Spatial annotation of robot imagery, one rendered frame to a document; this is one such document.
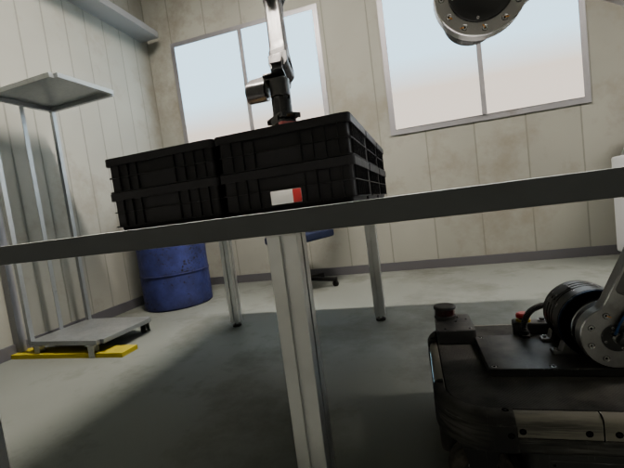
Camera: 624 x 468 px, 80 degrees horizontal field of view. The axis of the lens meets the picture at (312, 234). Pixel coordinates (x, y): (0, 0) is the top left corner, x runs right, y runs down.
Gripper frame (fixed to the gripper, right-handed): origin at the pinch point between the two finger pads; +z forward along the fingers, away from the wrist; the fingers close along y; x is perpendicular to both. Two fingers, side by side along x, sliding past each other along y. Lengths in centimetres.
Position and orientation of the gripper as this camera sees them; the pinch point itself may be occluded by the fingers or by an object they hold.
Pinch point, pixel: (287, 148)
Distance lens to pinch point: 110.6
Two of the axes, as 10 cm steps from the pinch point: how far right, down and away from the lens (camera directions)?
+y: 4.7, 0.1, -8.8
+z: 1.1, 9.9, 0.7
